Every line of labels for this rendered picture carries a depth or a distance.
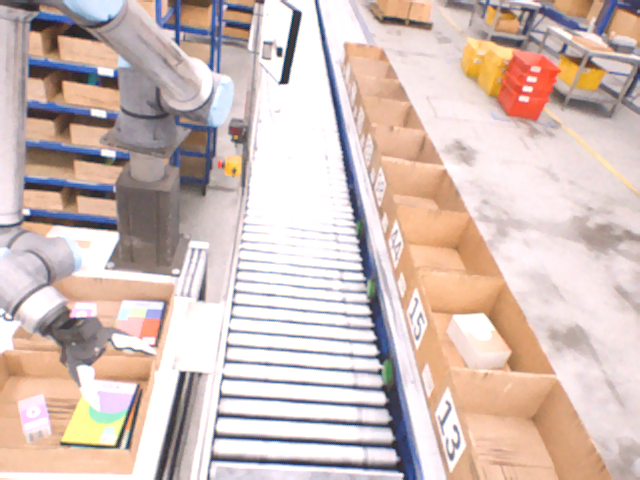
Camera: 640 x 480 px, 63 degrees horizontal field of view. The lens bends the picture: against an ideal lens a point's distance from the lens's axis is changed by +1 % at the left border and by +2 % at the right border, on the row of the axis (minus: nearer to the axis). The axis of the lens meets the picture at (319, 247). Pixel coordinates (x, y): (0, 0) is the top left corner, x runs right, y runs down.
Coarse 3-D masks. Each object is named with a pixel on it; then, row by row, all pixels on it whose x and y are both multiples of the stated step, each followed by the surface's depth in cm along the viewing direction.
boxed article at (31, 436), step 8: (24, 400) 130; (32, 400) 130; (40, 400) 131; (24, 408) 128; (32, 408) 129; (40, 408) 129; (24, 416) 127; (32, 416) 127; (40, 416) 127; (24, 424) 125; (32, 424) 125; (40, 424) 126; (48, 424) 126; (24, 432) 123; (32, 432) 124; (40, 432) 126; (48, 432) 127; (32, 440) 126
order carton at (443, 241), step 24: (408, 216) 195; (432, 216) 195; (456, 216) 196; (408, 240) 201; (432, 240) 202; (456, 240) 202; (480, 240) 184; (408, 264) 169; (432, 264) 192; (456, 264) 195; (480, 264) 182; (408, 288) 167
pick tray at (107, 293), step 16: (64, 288) 165; (80, 288) 165; (96, 288) 166; (112, 288) 166; (128, 288) 166; (144, 288) 167; (160, 288) 167; (96, 304) 166; (112, 304) 167; (112, 320) 162; (16, 336) 141; (32, 336) 152; (160, 336) 148; (112, 352) 144; (160, 352) 148
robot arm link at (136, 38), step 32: (32, 0) 94; (64, 0) 90; (96, 0) 91; (128, 0) 102; (96, 32) 102; (128, 32) 105; (160, 32) 116; (160, 64) 120; (192, 64) 135; (160, 96) 149; (192, 96) 141; (224, 96) 149
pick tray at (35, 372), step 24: (0, 360) 134; (24, 360) 138; (48, 360) 139; (120, 360) 141; (144, 360) 141; (0, 384) 135; (24, 384) 139; (48, 384) 140; (72, 384) 141; (144, 384) 145; (0, 408) 132; (48, 408) 134; (72, 408) 135; (144, 408) 131; (0, 432) 127; (0, 456) 116; (24, 456) 117; (48, 456) 117; (72, 456) 118; (96, 456) 119; (120, 456) 120
